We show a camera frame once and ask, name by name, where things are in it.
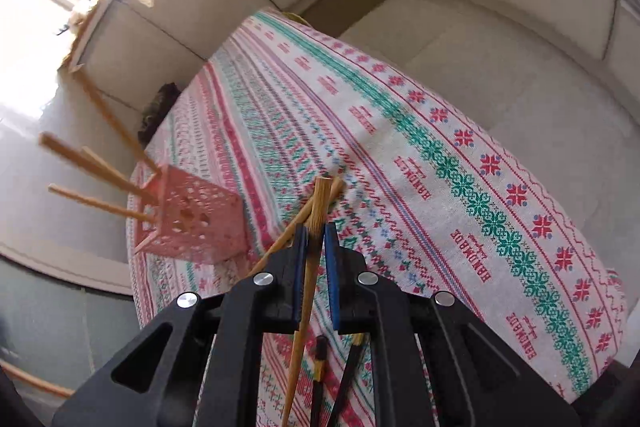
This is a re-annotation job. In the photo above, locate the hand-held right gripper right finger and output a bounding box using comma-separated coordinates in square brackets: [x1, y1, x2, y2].
[324, 222, 583, 427]

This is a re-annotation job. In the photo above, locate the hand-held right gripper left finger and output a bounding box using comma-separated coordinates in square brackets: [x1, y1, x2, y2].
[52, 223, 309, 427]

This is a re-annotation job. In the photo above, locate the light wooden chopstick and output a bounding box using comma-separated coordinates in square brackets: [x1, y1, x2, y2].
[280, 176, 333, 427]
[246, 177, 347, 279]

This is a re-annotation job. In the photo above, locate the black chopstick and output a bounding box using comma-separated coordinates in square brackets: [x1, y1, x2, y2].
[309, 336, 329, 427]
[330, 332, 366, 427]

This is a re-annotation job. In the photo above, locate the pink perforated chopstick holder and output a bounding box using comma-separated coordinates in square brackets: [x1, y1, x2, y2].
[134, 164, 248, 265]

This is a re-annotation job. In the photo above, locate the set of wooden chopsticks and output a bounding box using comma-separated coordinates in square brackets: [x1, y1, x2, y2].
[39, 67, 166, 228]

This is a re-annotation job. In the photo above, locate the patterned striped tablecloth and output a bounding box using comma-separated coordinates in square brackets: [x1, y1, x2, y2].
[127, 9, 628, 427]

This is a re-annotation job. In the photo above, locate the brown trash bin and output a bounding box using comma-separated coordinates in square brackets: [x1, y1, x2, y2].
[137, 82, 181, 142]

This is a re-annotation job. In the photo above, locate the brown floor mat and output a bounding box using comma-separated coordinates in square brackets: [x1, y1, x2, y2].
[300, 0, 411, 40]

